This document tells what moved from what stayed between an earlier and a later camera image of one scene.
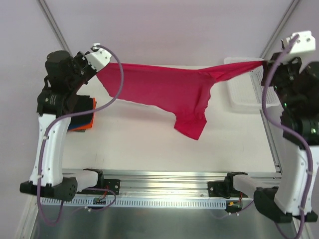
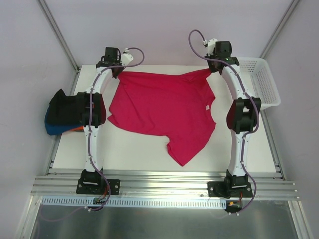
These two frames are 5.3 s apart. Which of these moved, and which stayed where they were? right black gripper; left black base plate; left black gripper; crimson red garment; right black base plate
Moved: right black gripper; left black gripper; crimson red garment
Stayed: left black base plate; right black base plate
